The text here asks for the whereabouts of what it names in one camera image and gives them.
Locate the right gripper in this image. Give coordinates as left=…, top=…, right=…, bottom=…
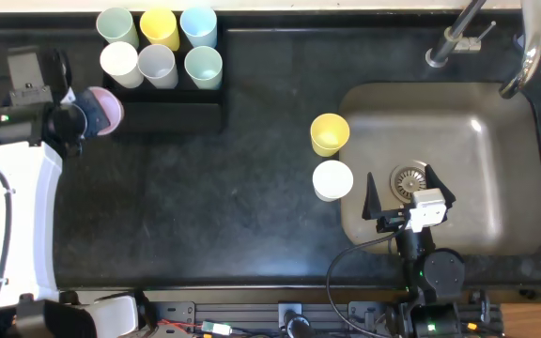
left=362, top=163, right=457, bottom=234

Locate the yellow cup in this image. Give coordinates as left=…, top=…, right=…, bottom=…
left=309, top=113, right=351, bottom=158
left=139, top=7, right=181, bottom=52

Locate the pink cup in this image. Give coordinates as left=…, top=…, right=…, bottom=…
left=86, top=85, right=125, bottom=137

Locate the white cup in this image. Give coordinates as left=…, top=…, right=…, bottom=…
left=99, top=40, right=145, bottom=89
left=312, top=160, right=355, bottom=203

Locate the steel sink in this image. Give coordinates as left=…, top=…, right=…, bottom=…
left=338, top=82, right=541, bottom=257

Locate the steel tap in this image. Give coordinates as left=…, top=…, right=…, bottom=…
left=424, top=0, right=541, bottom=100

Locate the black tray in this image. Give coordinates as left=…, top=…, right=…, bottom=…
left=97, top=18, right=228, bottom=135

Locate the green cup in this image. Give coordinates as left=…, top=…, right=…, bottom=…
left=183, top=45, right=224, bottom=91
left=95, top=7, right=140, bottom=50

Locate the blue cup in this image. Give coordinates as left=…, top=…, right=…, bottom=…
left=179, top=5, right=219, bottom=49

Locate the grey cup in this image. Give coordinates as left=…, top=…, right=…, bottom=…
left=137, top=43, right=179, bottom=90

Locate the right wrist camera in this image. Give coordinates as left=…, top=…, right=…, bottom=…
left=404, top=187, right=449, bottom=234

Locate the mounting rail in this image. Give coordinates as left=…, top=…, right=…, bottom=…
left=138, top=300, right=504, bottom=338

